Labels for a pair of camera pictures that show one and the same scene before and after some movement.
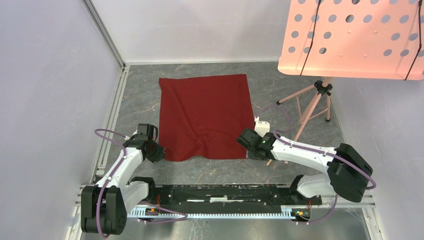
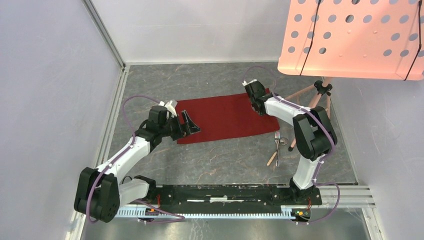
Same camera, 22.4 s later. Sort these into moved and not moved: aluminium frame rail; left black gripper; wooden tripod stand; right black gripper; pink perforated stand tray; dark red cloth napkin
Moved: right black gripper; left black gripper; dark red cloth napkin
Not moved: aluminium frame rail; pink perforated stand tray; wooden tripod stand
